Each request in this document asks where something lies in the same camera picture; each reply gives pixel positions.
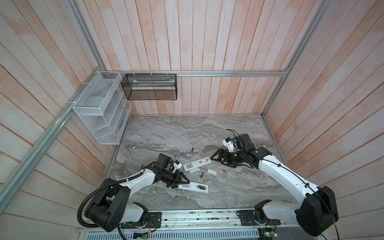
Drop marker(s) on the white wire mesh shelf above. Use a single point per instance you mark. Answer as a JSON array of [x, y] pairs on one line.
[[103, 108]]

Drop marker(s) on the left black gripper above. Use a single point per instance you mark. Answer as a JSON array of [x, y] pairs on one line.
[[178, 180]]

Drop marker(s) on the horizontal aluminium frame bar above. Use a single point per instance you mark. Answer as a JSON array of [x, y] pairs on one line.
[[230, 73]]

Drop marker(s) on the left aluminium frame bar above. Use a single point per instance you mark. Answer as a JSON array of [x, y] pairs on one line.
[[30, 161]]

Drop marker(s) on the white remote control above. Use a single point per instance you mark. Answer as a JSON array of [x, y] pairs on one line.
[[192, 187], [197, 164]]

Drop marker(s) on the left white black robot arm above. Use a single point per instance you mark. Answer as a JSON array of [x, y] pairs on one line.
[[107, 207]]

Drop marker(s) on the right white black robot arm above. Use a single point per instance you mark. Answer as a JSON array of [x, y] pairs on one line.
[[318, 208]]

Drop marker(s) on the black wire mesh basket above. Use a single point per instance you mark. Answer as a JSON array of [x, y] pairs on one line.
[[150, 87]]

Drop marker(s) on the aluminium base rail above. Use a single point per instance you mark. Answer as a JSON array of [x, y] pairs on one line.
[[185, 220]]

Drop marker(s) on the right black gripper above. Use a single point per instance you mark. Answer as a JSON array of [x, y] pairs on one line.
[[220, 153]]

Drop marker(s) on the white battery cover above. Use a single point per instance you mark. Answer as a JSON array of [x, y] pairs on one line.
[[194, 170], [212, 172]]

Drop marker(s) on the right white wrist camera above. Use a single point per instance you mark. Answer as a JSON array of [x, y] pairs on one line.
[[230, 144]]

